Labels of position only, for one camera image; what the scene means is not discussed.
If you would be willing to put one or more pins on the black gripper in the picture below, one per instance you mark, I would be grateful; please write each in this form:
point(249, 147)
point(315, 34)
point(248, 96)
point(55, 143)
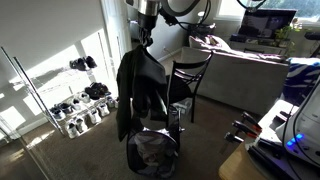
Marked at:
point(146, 21)

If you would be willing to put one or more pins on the dark grey-green hoodie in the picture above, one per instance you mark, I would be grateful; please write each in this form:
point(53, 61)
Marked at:
point(143, 80)

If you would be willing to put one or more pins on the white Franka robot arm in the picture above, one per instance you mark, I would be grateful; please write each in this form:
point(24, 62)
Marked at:
point(308, 116)

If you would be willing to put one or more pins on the black wooden chair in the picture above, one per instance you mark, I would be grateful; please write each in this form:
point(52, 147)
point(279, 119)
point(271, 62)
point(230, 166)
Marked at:
point(191, 64)

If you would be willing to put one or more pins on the black mesh laundry hamper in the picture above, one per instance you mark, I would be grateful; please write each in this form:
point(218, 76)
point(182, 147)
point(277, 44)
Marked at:
point(150, 166)

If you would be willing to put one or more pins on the white panel door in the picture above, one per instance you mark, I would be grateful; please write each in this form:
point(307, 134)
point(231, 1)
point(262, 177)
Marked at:
point(115, 33)

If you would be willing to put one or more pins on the black shoe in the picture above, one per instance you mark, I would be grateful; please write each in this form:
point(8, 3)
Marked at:
point(78, 64)
point(91, 62)

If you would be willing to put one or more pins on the pink throw pillows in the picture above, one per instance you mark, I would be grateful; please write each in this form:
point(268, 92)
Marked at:
point(213, 41)

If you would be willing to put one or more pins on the white sneaker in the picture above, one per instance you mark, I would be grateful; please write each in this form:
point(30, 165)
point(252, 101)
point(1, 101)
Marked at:
point(72, 130)
point(103, 110)
point(110, 101)
point(94, 116)
point(84, 97)
point(76, 104)
point(81, 124)
point(116, 102)

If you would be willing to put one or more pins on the dark brown shoe pair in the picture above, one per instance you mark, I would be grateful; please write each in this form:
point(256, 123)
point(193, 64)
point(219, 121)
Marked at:
point(96, 90)

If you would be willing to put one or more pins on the clear plastic storage bin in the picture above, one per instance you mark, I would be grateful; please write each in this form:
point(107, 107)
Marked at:
point(185, 106)

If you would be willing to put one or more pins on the grey fabric sofa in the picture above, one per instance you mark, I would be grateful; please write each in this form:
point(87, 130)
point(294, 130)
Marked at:
point(240, 76)

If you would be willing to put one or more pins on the dark grey sneaker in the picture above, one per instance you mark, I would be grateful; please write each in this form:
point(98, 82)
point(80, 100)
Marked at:
point(66, 108)

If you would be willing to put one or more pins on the grey media console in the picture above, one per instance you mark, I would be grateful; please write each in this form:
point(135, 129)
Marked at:
point(253, 45)

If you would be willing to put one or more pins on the crumpled light laundry pile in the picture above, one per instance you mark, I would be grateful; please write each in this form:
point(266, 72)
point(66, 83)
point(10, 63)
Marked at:
point(153, 153)

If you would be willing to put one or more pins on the blue grey sneaker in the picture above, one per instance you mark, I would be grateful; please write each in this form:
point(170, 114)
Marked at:
point(57, 113)

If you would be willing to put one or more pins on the black flat screen monitor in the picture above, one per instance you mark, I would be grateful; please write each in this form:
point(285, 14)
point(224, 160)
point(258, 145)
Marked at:
point(266, 23)

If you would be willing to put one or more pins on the green potted plant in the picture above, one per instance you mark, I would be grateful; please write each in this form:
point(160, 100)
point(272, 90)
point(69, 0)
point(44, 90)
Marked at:
point(283, 33)

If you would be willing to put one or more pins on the blue white patterned blanket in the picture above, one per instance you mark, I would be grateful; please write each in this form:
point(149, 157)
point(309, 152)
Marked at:
point(301, 80)

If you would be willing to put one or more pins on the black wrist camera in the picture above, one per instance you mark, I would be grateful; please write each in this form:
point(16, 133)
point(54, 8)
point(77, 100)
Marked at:
point(168, 16)

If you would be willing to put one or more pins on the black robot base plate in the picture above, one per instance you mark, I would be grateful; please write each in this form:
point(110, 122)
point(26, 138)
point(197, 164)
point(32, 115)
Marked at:
point(266, 156)

